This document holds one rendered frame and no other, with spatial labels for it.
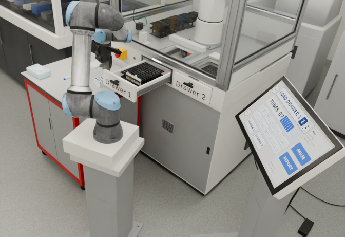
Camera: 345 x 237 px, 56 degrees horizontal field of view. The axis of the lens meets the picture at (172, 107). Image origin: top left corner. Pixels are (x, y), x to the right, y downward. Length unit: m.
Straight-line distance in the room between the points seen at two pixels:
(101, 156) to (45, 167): 1.24
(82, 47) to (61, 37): 1.11
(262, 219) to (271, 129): 0.50
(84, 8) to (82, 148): 0.65
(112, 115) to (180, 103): 0.73
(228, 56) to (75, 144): 0.92
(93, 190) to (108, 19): 0.91
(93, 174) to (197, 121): 0.77
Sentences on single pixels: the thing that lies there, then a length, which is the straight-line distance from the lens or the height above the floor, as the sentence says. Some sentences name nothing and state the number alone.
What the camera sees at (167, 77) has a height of 0.87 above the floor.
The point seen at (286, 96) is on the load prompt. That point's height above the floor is 1.16.
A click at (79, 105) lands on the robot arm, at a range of 1.55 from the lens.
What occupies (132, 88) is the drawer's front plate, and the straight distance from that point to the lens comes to 1.91.
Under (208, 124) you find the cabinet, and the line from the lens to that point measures 2.08.
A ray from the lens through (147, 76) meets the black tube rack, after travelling 2.07.
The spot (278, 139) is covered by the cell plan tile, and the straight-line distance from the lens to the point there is 1.43.
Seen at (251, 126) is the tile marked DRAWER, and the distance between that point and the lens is 1.56.
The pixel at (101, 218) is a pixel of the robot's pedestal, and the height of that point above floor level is 0.29.
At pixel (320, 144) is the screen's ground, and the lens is 1.32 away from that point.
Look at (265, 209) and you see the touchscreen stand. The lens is 1.70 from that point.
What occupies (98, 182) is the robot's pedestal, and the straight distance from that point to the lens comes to 1.80.
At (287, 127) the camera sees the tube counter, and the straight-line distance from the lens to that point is 1.43.
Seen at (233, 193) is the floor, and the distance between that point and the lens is 2.61.
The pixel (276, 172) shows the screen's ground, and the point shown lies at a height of 1.01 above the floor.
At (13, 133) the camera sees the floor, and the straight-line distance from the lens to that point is 3.19.
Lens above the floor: 1.89
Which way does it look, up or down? 34 degrees down
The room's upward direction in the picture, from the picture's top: 5 degrees clockwise
